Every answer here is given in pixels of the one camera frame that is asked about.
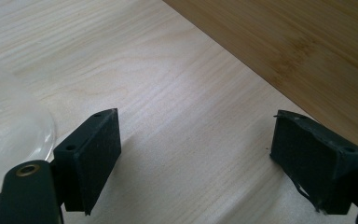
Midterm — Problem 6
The clear glass bowl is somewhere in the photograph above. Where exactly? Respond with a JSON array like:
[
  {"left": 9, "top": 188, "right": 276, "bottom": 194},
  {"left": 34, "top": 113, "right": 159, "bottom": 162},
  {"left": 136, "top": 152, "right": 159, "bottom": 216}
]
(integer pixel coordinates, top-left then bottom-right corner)
[{"left": 0, "top": 52, "right": 57, "bottom": 193}]

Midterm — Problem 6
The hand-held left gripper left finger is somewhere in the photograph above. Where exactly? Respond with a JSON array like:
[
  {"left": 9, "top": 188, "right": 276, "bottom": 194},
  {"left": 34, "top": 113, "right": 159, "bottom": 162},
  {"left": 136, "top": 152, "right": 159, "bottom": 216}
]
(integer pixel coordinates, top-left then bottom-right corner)
[{"left": 52, "top": 107, "right": 122, "bottom": 217}]

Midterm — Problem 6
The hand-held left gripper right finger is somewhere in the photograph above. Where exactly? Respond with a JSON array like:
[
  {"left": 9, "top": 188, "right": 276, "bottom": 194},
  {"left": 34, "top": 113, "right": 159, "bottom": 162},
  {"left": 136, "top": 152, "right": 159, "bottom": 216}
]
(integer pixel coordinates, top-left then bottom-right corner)
[{"left": 269, "top": 109, "right": 358, "bottom": 216}]

